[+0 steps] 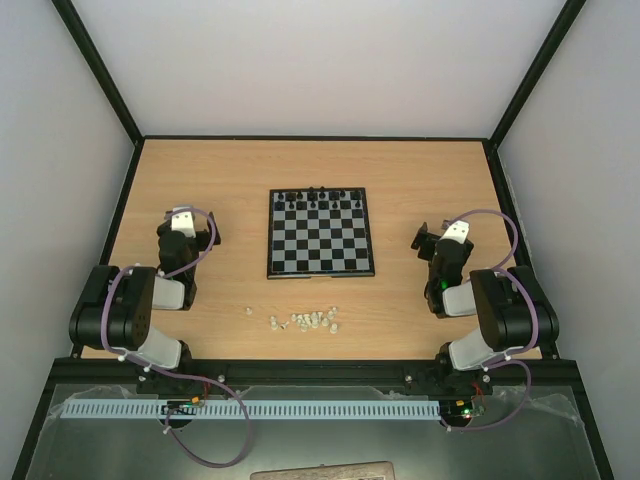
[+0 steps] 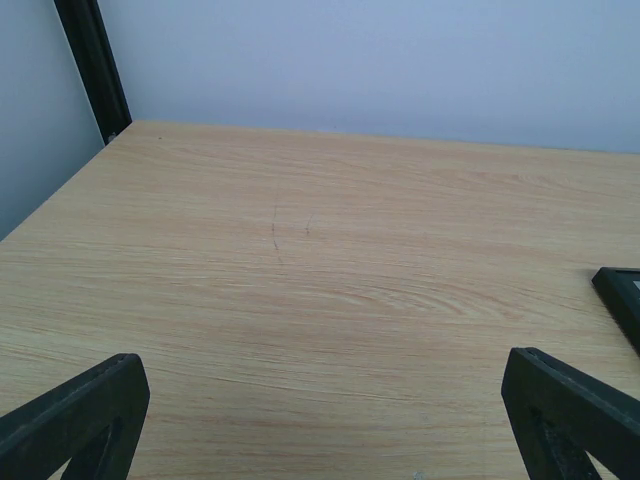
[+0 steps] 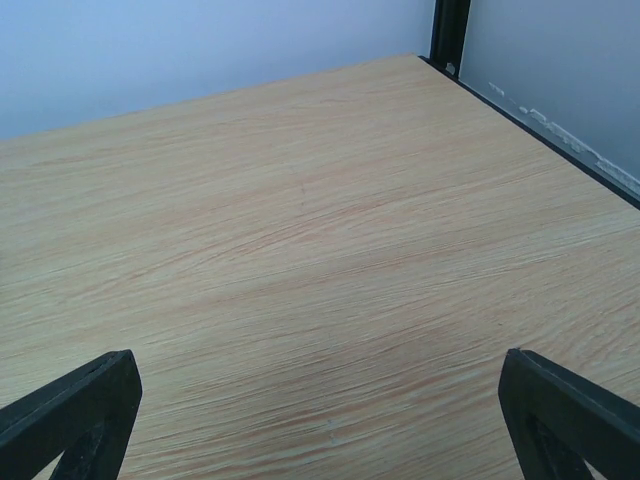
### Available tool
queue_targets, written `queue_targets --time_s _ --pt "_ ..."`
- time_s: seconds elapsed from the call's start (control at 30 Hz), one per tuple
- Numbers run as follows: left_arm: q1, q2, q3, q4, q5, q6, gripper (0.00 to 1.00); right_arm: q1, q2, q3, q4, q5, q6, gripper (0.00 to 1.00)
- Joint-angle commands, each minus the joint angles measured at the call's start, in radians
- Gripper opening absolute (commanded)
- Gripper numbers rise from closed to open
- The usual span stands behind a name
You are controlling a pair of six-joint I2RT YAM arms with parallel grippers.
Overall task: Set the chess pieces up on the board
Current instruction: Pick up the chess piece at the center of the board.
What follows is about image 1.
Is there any left controller board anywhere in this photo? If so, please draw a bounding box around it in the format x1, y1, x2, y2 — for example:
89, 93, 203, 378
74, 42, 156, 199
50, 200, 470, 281
157, 396, 208, 417

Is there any right green controller board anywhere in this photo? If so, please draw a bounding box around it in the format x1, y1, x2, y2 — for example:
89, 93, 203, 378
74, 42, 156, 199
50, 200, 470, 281
446, 397, 487, 419

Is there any black aluminium frame rail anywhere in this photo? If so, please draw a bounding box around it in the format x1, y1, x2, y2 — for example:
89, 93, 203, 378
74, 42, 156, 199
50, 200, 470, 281
12, 357, 614, 479

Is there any white chess pieces pile centre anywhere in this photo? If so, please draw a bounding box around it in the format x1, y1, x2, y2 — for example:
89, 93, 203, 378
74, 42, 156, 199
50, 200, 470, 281
290, 310, 335, 332

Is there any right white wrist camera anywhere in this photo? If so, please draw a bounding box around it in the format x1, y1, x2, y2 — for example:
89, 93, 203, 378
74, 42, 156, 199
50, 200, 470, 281
440, 220, 470, 245

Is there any light blue cable duct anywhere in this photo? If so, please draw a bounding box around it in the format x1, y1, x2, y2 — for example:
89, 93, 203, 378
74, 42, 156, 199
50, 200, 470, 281
60, 399, 441, 421

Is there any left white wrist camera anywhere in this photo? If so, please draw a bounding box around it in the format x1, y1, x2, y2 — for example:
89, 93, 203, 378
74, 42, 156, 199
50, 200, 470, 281
166, 205, 196, 238

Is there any black chess pieces row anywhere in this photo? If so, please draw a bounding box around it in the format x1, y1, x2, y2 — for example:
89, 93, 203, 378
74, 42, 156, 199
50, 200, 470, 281
269, 187, 366, 211

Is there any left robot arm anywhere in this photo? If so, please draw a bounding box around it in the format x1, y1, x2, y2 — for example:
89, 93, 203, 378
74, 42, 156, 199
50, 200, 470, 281
69, 206, 221, 371

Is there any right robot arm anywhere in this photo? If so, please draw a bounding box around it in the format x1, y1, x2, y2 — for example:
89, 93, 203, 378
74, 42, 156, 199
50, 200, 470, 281
411, 220, 559, 392

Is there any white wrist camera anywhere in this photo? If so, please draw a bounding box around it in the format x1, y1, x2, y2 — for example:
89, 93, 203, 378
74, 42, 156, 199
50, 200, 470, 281
166, 205, 196, 238
440, 220, 470, 245

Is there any black and silver chessboard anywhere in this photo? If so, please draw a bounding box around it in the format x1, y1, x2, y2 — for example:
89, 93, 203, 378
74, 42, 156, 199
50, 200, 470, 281
266, 196, 375, 280

